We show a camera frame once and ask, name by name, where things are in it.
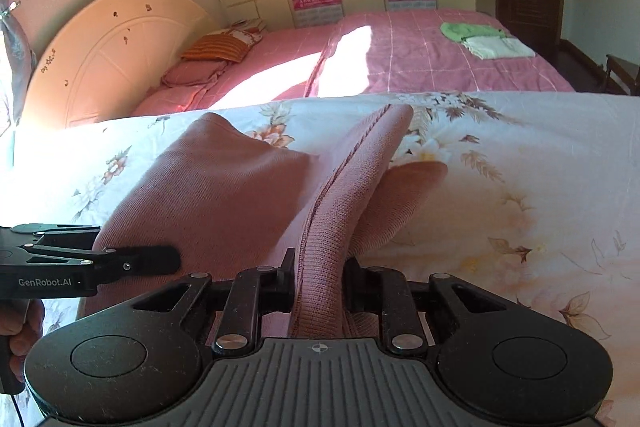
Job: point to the folded white cloth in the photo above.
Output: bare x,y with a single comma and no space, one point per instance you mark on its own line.
495,48

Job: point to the cream arched bed headboard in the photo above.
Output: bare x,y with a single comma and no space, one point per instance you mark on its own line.
115,52

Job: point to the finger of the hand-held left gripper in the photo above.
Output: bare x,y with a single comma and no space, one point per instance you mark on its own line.
60,229
145,257

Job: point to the dark wooden chair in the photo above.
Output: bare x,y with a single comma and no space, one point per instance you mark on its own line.
622,74

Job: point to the folded green cloth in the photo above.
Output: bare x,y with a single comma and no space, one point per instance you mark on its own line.
467,31

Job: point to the orange striped pillow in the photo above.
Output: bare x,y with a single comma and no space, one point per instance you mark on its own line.
220,44

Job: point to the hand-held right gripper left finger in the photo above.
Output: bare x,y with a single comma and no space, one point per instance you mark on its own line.
282,279

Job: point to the floral white blanket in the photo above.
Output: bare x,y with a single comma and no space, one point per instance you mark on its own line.
525,207

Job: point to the pink knit garment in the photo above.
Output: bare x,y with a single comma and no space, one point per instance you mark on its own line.
240,207

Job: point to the pink checked bed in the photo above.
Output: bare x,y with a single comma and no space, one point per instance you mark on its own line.
425,67

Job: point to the grey patterned curtain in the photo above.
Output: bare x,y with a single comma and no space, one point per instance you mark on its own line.
12,47

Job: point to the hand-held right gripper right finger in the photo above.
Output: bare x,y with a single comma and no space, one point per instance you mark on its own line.
357,282

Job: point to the pink pillow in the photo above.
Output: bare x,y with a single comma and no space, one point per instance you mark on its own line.
192,74

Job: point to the person's left hand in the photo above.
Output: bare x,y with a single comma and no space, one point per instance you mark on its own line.
22,322

